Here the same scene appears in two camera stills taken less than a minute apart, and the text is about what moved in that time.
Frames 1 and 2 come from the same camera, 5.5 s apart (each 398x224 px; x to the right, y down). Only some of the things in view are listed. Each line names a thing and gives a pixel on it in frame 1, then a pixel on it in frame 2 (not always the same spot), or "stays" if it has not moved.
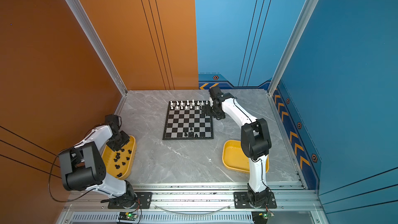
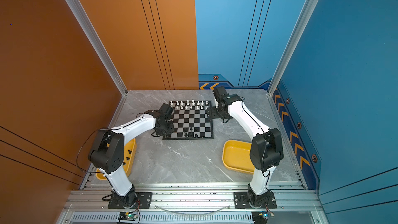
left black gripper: [126, 140] -> [171, 130]
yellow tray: [233, 157] stays
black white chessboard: [185, 121] stays
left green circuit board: [127, 216] stays
